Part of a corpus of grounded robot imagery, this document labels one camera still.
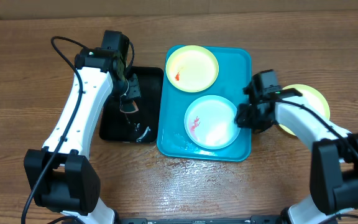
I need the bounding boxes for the green orange sponge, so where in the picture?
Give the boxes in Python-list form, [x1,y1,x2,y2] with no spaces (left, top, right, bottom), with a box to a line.
[119,100,139,114]

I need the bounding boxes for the light blue plate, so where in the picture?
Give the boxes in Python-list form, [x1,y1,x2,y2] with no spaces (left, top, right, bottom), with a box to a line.
[184,95,241,150]

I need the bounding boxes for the yellow plate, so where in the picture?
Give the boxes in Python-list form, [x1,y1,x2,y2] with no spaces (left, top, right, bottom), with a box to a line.
[165,45,219,93]
[275,84,333,141]

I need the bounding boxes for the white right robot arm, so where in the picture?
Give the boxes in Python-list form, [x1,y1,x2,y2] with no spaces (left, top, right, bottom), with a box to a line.
[235,88,358,223]

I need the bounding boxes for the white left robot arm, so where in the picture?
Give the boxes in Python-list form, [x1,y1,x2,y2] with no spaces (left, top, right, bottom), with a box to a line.
[21,47,140,223]

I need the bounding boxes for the black plastic tray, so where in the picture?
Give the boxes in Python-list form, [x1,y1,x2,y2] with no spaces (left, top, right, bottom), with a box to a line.
[99,67,163,143]

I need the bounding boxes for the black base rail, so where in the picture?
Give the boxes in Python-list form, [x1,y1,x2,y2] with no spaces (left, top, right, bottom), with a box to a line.
[114,215,287,224]

